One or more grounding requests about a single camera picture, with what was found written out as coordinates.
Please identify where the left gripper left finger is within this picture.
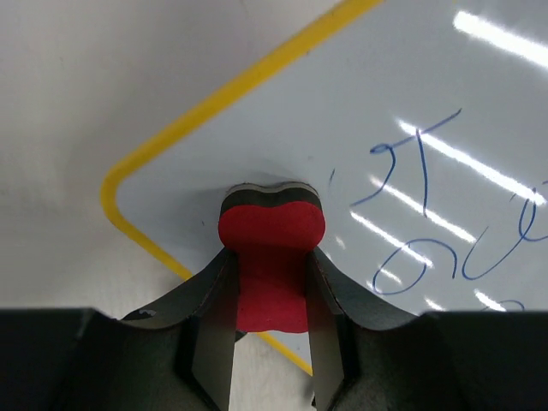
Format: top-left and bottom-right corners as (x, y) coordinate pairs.
(1, 250), (239, 410)

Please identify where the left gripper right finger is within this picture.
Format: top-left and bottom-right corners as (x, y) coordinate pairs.
(306, 250), (547, 410)

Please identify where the red black whiteboard eraser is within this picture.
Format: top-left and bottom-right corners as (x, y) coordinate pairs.
(217, 182), (325, 333)

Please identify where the yellow framed whiteboard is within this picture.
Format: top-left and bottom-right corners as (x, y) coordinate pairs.
(100, 0), (548, 378)

